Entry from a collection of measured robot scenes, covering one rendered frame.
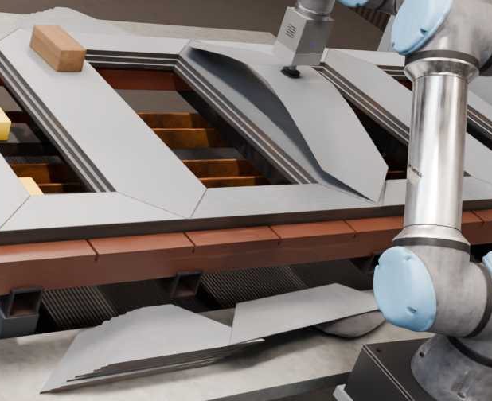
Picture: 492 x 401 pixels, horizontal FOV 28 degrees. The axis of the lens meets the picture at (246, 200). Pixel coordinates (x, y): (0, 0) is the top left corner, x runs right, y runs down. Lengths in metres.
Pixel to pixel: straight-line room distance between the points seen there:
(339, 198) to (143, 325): 0.50
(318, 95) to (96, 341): 0.79
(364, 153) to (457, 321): 0.63
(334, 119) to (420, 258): 0.65
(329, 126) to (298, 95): 0.09
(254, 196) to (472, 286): 0.48
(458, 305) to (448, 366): 0.15
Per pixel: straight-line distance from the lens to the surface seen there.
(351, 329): 1.81
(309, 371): 1.71
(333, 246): 1.84
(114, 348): 1.55
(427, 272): 1.45
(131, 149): 1.82
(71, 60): 2.05
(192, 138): 2.28
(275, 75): 2.10
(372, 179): 1.99
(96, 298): 1.93
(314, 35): 2.08
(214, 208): 1.71
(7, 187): 1.61
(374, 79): 2.60
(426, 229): 1.49
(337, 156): 1.98
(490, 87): 2.81
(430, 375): 1.61
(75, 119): 1.87
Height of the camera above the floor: 1.65
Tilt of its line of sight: 27 degrees down
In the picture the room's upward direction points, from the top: 19 degrees clockwise
